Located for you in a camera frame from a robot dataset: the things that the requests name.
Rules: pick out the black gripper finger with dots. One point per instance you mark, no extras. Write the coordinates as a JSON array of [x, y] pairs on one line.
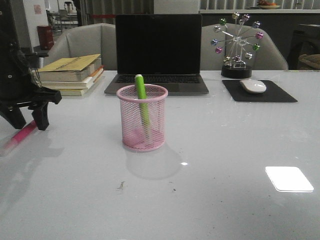
[[40, 114], [13, 116]]

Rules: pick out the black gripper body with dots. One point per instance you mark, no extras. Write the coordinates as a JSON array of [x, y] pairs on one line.
[[35, 97]]

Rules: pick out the pink highlighter pen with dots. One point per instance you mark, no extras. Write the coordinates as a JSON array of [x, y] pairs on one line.
[[16, 139]]

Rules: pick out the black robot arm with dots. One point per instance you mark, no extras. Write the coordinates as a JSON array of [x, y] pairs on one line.
[[20, 86]]

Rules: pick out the pink mesh pen holder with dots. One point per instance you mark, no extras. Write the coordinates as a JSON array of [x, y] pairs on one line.
[[142, 120]]

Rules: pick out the bottom cream book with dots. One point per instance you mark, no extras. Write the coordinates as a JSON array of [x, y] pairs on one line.
[[79, 92]]

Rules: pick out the cream book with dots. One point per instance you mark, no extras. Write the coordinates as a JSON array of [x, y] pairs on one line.
[[87, 83], [79, 92]]

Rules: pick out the top yellow book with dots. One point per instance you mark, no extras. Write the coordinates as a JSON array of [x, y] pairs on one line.
[[70, 69]]

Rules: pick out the middle cream book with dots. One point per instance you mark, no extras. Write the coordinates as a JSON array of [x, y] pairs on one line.
[[87, 83]]

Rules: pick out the red bin in background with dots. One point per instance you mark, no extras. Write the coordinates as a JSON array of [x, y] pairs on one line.
[[45, 36]]

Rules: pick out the left grey armchair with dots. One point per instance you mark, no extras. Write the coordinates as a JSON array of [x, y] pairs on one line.
[[86, 40]]

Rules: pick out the grey armchair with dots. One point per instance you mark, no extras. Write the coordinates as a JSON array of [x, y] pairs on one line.
[[86, 40], [260, 53]]

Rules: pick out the grey laptop computer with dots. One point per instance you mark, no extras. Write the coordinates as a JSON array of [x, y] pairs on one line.
[[164, 48]]

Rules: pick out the white cabinet in background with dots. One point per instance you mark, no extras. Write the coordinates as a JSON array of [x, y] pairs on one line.
[[176, 6]]

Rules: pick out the right grey armchair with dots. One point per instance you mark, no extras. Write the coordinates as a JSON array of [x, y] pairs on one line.
[[260, 53]]

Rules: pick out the ferris wheel desk toy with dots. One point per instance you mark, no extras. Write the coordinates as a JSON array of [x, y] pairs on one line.
[[237, 47]]

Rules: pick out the white computer mouse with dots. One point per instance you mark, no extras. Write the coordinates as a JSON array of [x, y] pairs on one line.
[[253, 86]]

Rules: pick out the black mouse pad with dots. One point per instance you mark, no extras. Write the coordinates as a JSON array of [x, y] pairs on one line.
[[273, 93]]

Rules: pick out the fruit bowl on counter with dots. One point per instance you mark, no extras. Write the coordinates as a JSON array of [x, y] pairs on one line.
[[267, 5]]

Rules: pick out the olive cushioned seat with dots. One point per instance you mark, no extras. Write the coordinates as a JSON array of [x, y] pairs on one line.
[[309, 62]]

